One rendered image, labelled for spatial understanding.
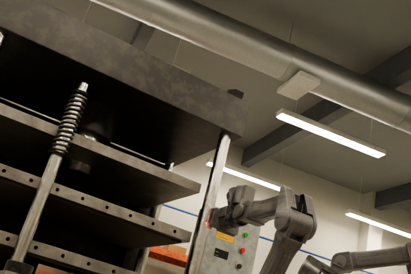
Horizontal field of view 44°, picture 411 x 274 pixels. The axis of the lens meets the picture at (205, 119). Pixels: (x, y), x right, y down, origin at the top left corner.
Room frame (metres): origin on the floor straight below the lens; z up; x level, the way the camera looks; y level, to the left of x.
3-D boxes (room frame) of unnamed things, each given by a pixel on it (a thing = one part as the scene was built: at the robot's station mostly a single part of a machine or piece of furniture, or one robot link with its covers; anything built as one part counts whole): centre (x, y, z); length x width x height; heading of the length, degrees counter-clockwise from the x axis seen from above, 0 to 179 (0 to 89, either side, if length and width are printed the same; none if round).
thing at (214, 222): (1.65, -0.16, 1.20); 0.10 x 0.07 x 0.07; 110
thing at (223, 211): (1.65, -0.16, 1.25); 0.07 x 0.06 x 0.11; 110
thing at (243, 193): (1.56, -0.19, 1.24); 0.12 x 0.09 x 0.12; 20
